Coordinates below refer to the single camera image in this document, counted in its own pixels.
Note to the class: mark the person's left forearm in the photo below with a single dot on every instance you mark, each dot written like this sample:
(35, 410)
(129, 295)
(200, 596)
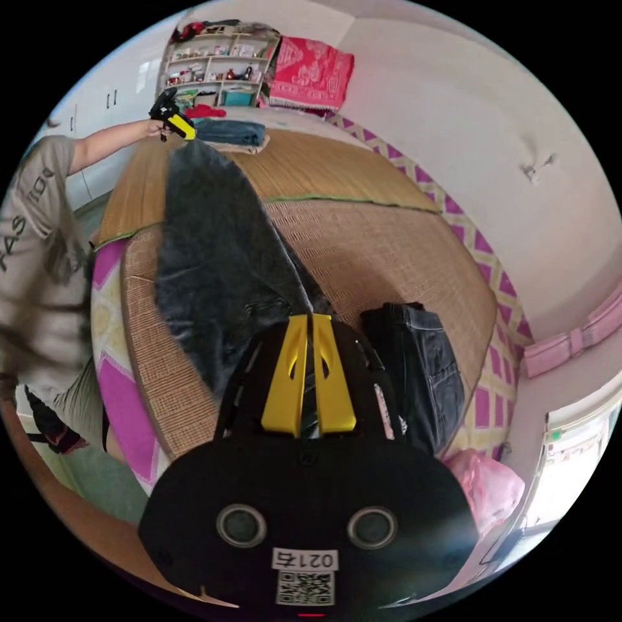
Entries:
(107, 145)

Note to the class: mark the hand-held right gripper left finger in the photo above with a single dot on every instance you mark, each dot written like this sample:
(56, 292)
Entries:
(283, 384)

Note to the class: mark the pink plastic bag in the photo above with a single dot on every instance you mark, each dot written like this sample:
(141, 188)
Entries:
(486, 486)

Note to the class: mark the person's left hand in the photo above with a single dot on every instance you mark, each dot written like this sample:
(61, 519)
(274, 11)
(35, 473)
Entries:
(154, 128)

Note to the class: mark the person's body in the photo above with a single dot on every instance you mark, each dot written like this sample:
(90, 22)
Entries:
(41, 286)

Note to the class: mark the white cupboard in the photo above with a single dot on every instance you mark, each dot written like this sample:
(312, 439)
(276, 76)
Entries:
(92, 126)

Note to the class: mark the pile of clothes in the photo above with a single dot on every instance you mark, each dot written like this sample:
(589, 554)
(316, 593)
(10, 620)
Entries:
(228, 127)

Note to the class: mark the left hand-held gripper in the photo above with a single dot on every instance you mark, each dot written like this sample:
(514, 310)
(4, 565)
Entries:
(164, 109)

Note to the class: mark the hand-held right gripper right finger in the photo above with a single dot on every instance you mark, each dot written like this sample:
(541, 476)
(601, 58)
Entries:
(333, 384)

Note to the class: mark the window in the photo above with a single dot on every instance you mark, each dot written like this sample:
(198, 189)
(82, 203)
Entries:
(568, 471)

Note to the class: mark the red patterned cloth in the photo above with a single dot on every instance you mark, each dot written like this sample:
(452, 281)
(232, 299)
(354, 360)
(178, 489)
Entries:
(311, 73)

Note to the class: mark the bed with woven mat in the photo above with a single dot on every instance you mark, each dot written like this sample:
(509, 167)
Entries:
(369, 243)

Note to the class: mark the white shelf with items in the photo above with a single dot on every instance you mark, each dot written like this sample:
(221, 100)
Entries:
(214, 63)

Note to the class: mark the white gray jeans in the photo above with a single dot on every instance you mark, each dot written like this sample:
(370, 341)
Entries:
(228, 262)

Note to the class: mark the folded black jeans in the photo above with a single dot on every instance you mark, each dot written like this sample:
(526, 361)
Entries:
(420, 369)

